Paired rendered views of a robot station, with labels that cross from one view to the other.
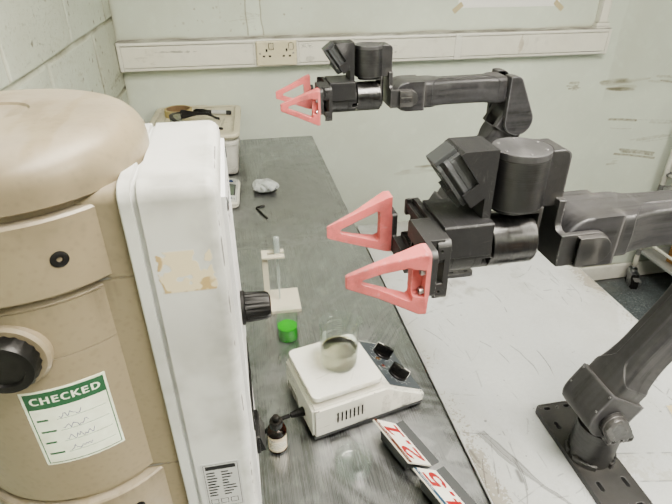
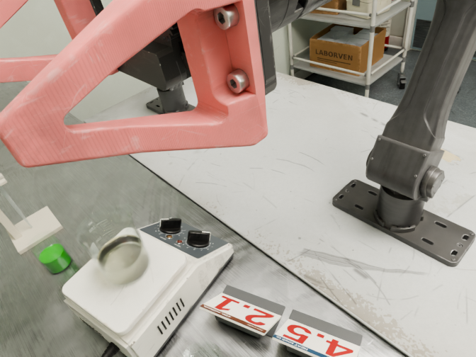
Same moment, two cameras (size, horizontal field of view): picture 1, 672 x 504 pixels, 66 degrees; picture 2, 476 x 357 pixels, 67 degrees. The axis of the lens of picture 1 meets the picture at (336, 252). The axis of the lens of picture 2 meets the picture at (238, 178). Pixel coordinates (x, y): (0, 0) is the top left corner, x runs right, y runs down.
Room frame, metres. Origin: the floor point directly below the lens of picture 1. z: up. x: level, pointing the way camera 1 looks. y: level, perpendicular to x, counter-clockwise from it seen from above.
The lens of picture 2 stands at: (0.29, -0.03, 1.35)
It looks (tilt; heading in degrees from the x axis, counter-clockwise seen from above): 40 degrees down; 335
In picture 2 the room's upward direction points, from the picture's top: 12 degrees counter-clockwise
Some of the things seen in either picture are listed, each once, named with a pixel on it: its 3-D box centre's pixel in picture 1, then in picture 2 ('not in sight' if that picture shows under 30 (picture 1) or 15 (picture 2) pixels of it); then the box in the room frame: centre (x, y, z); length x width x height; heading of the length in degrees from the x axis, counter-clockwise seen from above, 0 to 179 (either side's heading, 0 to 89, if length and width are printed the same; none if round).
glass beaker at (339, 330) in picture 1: (340, 342); (119, 246); (0.63, -0.01, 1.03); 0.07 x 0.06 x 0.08; 103
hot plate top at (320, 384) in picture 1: (334, 365); (125, 274); (0.62, 0.00, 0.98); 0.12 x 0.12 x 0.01; 24
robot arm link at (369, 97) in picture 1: (366, 92); not in sight; (1.06, -0.06, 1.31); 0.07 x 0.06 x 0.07; 101
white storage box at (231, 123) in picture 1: (197, 139); not in sight; (1.78, 0.49, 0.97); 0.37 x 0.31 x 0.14; 8
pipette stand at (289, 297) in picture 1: (279, 277); (16, 206); (0.91, 0.12, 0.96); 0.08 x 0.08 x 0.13; 10
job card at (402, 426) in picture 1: (405, 440); (243, 307); (0.53, -0.11, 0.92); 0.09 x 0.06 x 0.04; 30
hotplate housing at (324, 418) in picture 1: (348, 380); (149, 278); (0.64, -0.02, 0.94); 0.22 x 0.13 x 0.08; 114
